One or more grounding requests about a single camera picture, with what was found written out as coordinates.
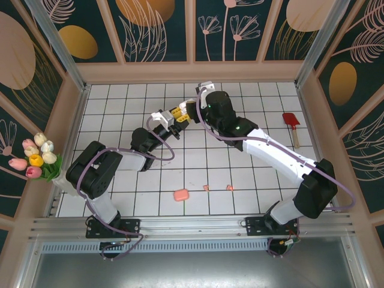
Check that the pink earbuds charging case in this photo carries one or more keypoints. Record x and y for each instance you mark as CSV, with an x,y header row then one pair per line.
x,y
181,195

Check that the small pink scrap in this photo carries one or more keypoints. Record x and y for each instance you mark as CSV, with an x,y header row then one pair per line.
x,y
229,187
206,187

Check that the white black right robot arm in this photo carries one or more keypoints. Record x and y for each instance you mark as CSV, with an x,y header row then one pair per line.
x,y
270,150

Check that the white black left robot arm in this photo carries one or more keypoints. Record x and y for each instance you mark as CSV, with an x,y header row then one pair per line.
x,y
90,171

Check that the white ribbed vase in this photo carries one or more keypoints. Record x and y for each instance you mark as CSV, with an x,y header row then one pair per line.
x,y
64,186

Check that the artificial tulip bouquet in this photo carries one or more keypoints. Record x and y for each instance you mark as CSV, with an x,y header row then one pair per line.
x,y
36,160

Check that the grey metal bottom panel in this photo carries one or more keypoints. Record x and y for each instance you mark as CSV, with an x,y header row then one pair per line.
x,y
192,270

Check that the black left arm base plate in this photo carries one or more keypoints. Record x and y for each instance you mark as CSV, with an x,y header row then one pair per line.
x,y
132,226

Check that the aluminium frame rail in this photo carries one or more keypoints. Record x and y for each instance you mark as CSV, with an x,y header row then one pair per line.
x,y
192,228

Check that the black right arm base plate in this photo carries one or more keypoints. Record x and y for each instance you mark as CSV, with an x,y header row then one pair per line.
x,y
255,226

